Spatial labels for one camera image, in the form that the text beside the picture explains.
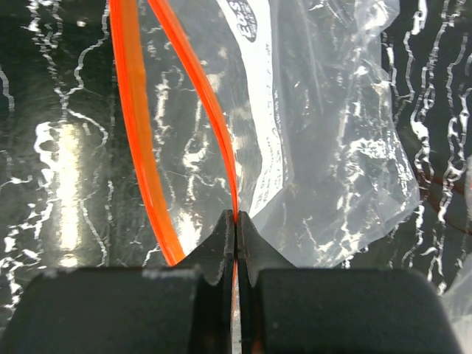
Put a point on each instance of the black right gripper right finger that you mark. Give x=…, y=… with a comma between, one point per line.
x=285, y=309

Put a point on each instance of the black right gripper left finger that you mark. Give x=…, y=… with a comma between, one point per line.
x=180, y=309

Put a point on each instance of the clear zip bag orange zipper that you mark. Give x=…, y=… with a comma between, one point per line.
x=280, y=109

